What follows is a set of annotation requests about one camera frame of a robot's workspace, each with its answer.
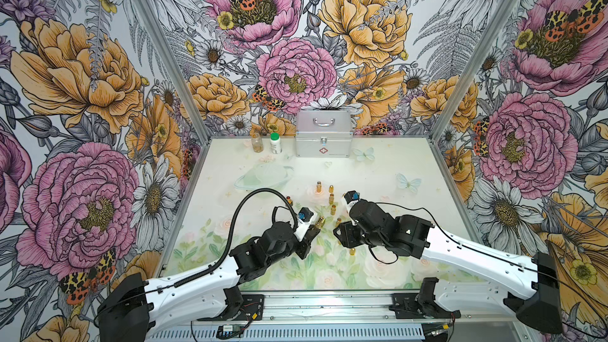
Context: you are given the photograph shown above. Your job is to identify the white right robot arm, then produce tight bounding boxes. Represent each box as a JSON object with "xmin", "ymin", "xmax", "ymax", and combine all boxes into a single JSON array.
[{"xmin": 333, "ymin": 191, "xmax": 563, "ymax": 334}]

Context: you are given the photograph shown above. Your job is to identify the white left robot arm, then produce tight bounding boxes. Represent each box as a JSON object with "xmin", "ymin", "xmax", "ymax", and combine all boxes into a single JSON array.
[{"xmin": 96, "ymin": 222, "xmax": 320, "ymax": 341}]

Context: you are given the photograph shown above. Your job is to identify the white bottle green cap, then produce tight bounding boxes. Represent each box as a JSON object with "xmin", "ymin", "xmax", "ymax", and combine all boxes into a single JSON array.
[{"xmin": 270, "ymin": 132, "xmax": 282, "ymax": 155}]

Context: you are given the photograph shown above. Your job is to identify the silver aluminium first aid case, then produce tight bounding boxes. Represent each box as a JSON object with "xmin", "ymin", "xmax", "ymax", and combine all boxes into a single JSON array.
[{"xmin": 295, "ymin": 110, "xmax": 353, "ymax": 158}]

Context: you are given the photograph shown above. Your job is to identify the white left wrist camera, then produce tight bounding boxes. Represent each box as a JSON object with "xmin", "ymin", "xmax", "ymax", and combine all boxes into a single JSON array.
[{"xmin": 294, "ymin": 207, "xmax": 318, "ymax": 242}]

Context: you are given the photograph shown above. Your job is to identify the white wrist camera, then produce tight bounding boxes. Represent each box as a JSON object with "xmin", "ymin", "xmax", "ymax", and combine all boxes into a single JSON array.
[
  {"xmin": 342, "ymin": 190, "xmax": 360, "ymax": 214},
  {"xmin": 294, "ymin": 207, "xmax": 318, "ymax": 242}
]

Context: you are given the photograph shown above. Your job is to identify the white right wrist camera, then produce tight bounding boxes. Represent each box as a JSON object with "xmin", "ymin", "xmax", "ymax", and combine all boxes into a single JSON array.
[{"xmin": 342, "ymin": 190, "xmax": 360, "ymax": 214}]

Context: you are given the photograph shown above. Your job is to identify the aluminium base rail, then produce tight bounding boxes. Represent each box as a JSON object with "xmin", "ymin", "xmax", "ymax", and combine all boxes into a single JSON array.
[{"xmin": 148, "ymin": 291, "xmax": 540, "ymax": 341}]

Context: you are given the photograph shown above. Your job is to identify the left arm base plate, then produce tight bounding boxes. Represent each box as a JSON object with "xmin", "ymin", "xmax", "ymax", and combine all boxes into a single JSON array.
[{"xmin": 212, "ymin": 293, "xmax": 265, "ymax": 321}]

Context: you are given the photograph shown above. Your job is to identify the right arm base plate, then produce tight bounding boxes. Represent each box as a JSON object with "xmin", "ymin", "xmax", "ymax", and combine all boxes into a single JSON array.
[{"xmin": 389, "ymin": 292, "xmax": 462, "ymax": 320}]

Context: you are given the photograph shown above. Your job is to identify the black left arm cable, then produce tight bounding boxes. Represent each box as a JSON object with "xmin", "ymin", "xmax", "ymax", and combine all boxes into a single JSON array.
[{"xmin": 173, "ymin": 187, "xmax": 299, "ymax": 288}]

